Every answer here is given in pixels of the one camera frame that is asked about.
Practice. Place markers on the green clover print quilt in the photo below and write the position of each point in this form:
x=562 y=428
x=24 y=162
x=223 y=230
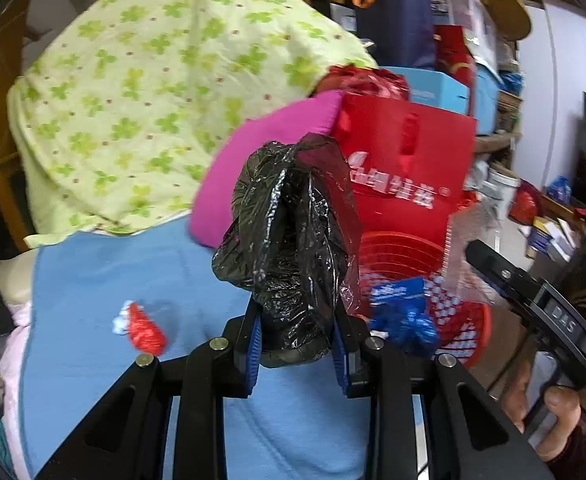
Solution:
x=123 y=85

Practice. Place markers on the crumpled dark red plastic bag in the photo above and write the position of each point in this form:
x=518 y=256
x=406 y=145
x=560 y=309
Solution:
x=368 y=80

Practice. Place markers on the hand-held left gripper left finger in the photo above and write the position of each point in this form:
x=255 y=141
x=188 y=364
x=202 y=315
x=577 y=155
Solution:
x=253 y=355

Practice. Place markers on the wooden cabinet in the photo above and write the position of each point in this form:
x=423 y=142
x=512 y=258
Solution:
x=3 y=185

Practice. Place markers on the red plastic basket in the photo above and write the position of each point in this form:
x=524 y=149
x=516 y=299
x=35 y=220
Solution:
x=398 y=255

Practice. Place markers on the blue mat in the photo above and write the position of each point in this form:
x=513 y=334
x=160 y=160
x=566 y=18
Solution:
x=98 y=280

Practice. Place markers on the clear plastic wrapper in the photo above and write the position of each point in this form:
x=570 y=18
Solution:
x=460 y=260

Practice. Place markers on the black plastic bag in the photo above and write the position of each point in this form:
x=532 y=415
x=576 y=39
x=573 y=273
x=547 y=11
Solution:
x=283 y=240

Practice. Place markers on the light blue cardboard box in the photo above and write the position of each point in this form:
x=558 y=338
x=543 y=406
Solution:
x=433 y=85

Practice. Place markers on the red box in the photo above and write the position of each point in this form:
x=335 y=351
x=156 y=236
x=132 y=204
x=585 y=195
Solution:
x=453 y=55

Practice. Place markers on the blue packet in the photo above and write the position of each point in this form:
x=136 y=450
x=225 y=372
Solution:
x=398 y=290

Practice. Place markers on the white bucket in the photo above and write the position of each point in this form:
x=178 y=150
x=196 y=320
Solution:
x=503 y=190

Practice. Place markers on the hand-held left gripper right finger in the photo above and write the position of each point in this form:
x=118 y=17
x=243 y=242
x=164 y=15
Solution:
x=340 y=355

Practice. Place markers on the beige sofa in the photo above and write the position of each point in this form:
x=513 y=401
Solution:
x=18 y=275

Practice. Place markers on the blue plastic bag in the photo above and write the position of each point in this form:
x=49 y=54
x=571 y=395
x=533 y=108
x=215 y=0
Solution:
x=403 y=325

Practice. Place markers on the person's right hand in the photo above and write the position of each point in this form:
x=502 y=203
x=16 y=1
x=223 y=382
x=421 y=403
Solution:
x=560 y=420

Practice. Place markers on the pink pillow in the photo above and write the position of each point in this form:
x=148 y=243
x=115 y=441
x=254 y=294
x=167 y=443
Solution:
x=283 y=120

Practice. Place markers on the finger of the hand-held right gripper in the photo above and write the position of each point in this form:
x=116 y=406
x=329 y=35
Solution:
x=498 y=272

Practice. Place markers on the clear storage box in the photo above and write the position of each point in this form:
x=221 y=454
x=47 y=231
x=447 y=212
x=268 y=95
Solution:
x=468 y=10

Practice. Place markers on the red gift bag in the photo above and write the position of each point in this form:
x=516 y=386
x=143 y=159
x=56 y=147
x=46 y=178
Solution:
x=398 y=200

